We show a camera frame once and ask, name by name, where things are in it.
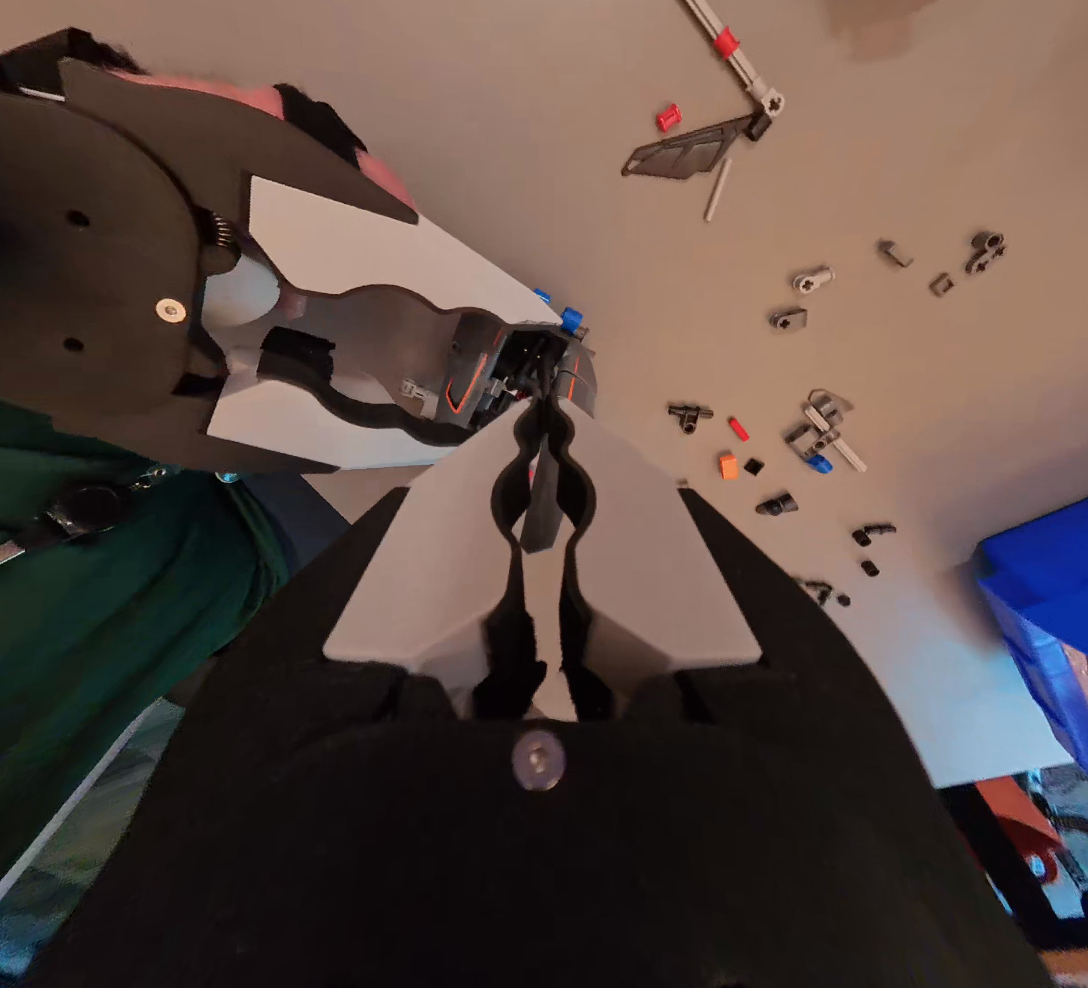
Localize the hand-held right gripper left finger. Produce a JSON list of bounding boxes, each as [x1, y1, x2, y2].
[[321, 410, 545, 721]]

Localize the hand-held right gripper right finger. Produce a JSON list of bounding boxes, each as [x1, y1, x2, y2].
[[544, 401, 764, 721]]

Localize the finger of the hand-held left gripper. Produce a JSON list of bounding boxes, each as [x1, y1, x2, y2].
[[204, 349, 479, 472], [245, 173, 564, 328]]

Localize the grey black lego subassembly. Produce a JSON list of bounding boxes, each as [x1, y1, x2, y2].
[[399, 286, 598, 430]]

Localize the scattered loose lego pieces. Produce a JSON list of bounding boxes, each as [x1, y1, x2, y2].
[[654, 102, 1008, 610]]

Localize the dark ribbed lego panel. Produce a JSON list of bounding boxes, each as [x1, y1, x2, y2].
[[620, 112, 776, 180]]

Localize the grey lego axle red bush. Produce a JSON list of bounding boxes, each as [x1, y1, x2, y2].
[[667, 0, 787, 117]]

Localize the person's left hand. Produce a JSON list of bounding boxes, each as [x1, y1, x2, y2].
[[138, 72, 419, 209]]

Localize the person's blue jeans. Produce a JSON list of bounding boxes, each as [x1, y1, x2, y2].
[[229, 469, 354, 573]]

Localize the key bunch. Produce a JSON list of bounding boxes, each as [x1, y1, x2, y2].
[[0, 463, 171, 568]]

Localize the blue plastic bin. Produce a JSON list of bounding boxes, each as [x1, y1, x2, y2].
[[973, 499, 1088, 768]]

